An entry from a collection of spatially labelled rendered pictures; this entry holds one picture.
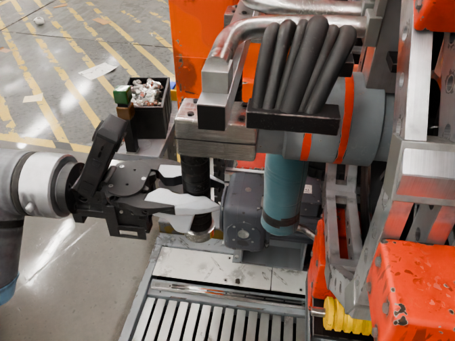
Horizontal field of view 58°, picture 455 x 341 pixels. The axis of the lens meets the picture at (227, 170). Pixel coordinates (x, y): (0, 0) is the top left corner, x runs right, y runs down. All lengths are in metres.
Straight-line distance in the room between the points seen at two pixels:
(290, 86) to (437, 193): 0.16
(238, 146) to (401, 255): 0.19
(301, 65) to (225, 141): 0.12
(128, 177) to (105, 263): 1.03
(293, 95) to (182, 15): 0.71
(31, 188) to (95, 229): 1.12
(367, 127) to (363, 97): 0.04
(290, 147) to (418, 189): 0.25
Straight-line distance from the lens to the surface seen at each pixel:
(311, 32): 0.41
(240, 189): 1.16
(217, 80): 0.42
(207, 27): 1.07
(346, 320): 0.79
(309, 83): 0.40
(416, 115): 0.39
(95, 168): 0.52
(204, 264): 1.40
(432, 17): 0.39
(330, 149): 0.60
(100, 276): 1.53
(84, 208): 0.60
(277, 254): 1.42
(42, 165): 0.58
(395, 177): 0.39
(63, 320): 1.47
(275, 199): 0.87
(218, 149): 0.45
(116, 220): 0.56
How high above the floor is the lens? 1.18
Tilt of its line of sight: 39 degrees down
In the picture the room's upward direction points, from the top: straight up
